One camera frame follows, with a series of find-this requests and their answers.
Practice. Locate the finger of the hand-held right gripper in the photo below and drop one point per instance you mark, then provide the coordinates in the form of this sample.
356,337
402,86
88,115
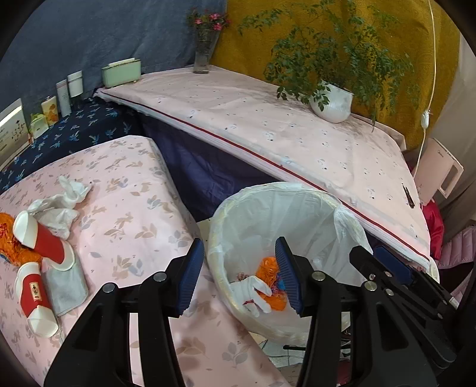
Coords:
392,263
362,260

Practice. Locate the pale pink electric kettle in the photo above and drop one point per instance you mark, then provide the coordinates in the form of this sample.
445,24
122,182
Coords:
433,167

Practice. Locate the glass vase with pink flowers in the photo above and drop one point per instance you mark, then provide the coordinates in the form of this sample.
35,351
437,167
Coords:
202,55

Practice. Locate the dark purple cloth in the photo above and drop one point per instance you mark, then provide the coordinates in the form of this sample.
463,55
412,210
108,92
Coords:
193,163

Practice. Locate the orange mesh net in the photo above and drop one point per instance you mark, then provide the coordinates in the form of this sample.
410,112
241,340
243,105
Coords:
269,267
7,238

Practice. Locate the pale green tissue box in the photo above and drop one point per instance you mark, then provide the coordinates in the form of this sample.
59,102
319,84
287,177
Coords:
122,74

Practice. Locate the orange printed tin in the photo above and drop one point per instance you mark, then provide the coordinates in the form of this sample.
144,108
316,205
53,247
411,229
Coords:
50,109

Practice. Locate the red garment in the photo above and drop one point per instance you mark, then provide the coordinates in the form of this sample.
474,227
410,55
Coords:
435,227

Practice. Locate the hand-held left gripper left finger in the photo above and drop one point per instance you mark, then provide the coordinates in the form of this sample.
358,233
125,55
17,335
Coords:
189,277

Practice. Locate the navy floral cloth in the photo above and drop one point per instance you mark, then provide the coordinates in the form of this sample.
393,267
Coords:
81,126

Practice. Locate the grey cloth wipe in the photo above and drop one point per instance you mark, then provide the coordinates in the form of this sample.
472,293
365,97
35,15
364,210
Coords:
67,288

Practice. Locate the yellow fabric backdrop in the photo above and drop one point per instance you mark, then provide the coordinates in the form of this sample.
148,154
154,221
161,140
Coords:
253,48

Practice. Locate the pink leaf print tablecloth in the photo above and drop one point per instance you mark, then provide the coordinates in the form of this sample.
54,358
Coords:
130,223

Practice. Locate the green plant in white pot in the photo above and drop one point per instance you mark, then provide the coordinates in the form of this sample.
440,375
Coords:
333,104

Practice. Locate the blue-grey fabric backdrop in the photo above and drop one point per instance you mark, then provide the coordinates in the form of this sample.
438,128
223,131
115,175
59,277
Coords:
111,33

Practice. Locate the wide white bottle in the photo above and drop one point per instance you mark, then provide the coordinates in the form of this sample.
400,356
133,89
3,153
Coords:
75,83

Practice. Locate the small green box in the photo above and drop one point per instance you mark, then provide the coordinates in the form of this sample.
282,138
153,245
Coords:
37,124

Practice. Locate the pink padded jacket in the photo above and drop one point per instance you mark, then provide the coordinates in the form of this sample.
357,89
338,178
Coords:
457,249

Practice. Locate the pink tablecloth with small prints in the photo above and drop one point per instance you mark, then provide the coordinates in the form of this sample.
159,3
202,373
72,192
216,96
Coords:
260,122

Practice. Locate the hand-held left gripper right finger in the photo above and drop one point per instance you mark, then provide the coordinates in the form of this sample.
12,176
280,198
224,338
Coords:
288,277

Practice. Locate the small black clip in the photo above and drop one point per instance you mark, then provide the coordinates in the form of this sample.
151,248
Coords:
409,195

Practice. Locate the white picture frame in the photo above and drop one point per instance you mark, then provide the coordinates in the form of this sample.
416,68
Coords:
11,128

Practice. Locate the white paper tissue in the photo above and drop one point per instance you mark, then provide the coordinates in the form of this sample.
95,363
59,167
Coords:
55,217

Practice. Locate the waste bin with white liner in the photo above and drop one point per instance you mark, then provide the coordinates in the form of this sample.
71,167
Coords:
282,208

